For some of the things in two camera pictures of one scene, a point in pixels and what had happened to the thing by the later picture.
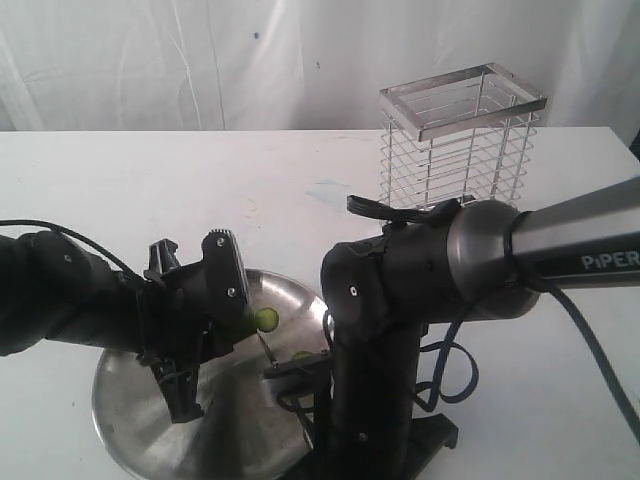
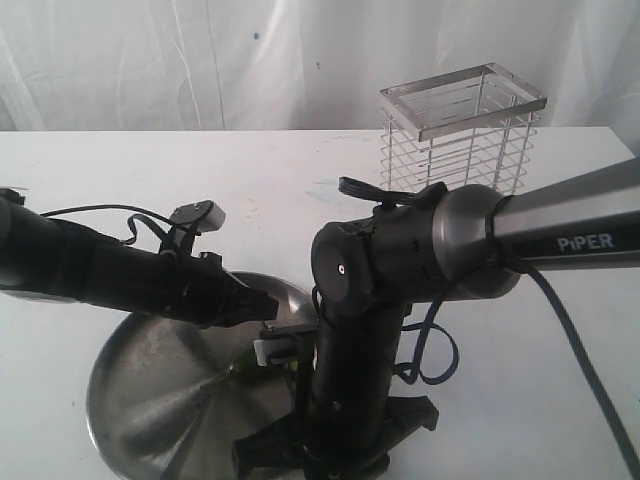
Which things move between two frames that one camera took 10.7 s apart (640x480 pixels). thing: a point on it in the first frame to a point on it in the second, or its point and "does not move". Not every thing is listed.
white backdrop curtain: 302,65 does not move
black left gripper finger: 179,380 to 260,312
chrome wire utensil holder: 467,134 does not move
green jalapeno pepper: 266,319 to 237,369
